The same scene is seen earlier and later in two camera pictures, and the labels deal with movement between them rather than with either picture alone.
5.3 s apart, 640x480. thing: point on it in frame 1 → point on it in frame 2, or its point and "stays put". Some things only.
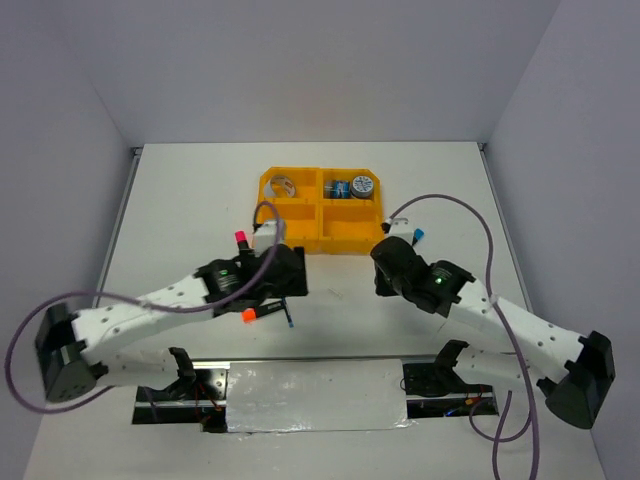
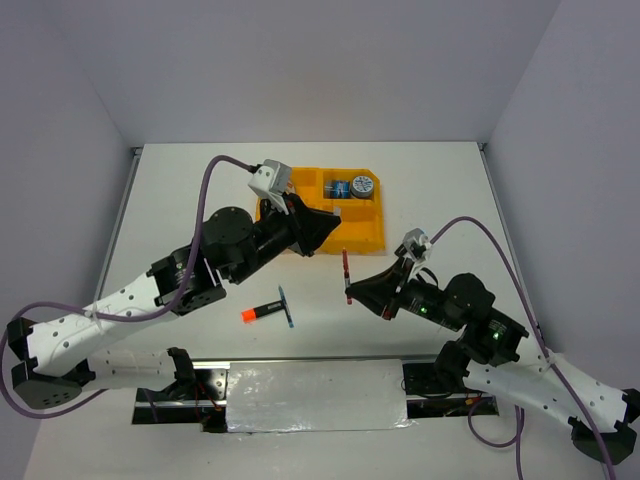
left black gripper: (295, 284) → (308, 228)
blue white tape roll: (362, 186) stays put
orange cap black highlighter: (251, 314) stays put
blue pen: (289, 318) stays put
